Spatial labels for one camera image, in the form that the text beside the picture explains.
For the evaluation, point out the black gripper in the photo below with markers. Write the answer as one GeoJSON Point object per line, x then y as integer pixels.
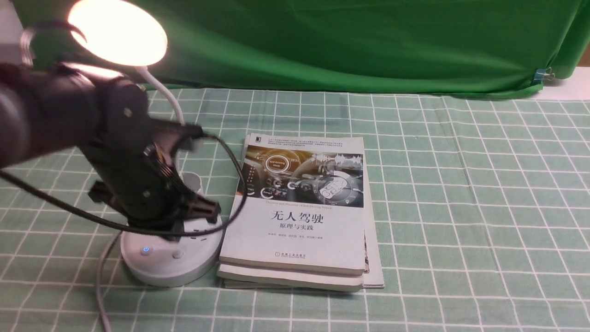
{"type": "Point", "coordinates": [139, 178]}

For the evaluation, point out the white round desk lamp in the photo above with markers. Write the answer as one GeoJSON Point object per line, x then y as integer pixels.
{"type": "Point", "coordinates": [125, 34]}

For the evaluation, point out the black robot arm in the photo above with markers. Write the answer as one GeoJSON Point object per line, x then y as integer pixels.
{"type": "Point", "coordinates": [104, 114]}

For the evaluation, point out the white top book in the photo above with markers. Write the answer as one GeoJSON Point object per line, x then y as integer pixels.
{"type": "Point", "coordinates": [304, 205]}

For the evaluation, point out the white book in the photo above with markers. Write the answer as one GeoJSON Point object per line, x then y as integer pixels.
{"type": "Point", "coordinates": [265, 278]}
{"type": "Point", "coordinates": [304, 205]}

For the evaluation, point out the white middle book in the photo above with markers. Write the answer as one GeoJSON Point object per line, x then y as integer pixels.
{"type": "Point", "coordinates": [265, 278]}

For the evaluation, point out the bottom book under stack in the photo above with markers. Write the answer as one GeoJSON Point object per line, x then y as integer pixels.
{"type": "Point", "coordinates": [373, 275]}

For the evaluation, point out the green backdrop cloth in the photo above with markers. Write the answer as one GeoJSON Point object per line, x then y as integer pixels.
{"type": "Point", "coordinates": [477, 49]}

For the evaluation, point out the green checkered tablecloth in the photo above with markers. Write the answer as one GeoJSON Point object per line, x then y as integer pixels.
{"type": "Point", "coordinates": [482, 221]}

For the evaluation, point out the blue binder clip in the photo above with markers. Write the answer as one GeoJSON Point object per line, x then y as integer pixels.
{"type": "Point", "coordinates": [543, 75]}

